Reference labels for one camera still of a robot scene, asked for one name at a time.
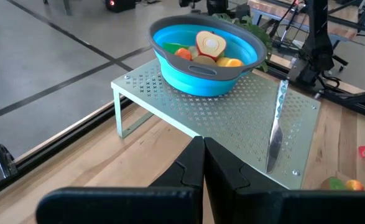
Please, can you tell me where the toy kiwi half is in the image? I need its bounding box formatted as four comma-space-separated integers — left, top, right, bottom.
188, 45, 200, 59

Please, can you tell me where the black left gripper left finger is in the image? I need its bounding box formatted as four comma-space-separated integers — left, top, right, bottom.
35, 136, 205, 224

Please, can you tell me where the small red toy fruit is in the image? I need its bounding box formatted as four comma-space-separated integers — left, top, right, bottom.
320, 176, 347, 191

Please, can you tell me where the black computer tower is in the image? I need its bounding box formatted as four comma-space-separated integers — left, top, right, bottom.
105, 0, 136, 13

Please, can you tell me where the silver toy knife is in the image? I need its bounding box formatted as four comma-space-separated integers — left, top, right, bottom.
264, 79, 290, 174

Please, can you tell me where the blue collapsible colander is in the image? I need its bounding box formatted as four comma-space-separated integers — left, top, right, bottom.
146, 14, 267, 98

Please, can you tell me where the artificial potted monstera plant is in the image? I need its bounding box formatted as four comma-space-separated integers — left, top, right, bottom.
213, 12, 273, 72

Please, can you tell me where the grey metal desk frame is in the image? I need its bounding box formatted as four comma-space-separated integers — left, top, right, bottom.
42, 0, 74, 16

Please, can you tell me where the green toy fruit half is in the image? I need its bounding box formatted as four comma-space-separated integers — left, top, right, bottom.
162, 42, 189, 54

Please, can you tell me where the red toy apple half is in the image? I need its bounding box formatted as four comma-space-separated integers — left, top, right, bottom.
195, 30, 227, 62

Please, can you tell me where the wooden table with blue legs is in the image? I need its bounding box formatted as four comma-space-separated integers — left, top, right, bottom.
247, 0, 365, 43

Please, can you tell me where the small orange toy fruit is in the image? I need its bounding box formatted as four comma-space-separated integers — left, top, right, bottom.
174, 47, 193, 62
225, 58, 244, 68
345, 179, 365, 192

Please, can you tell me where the olive-brown toy kiwi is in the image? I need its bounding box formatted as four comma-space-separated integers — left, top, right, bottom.
193, 55, 216, 66

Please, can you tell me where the mint green perforated rack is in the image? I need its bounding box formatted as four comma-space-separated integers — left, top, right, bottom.
110, 58, 322, 190

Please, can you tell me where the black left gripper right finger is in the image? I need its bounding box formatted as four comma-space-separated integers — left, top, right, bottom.
203, 136, 365, 224

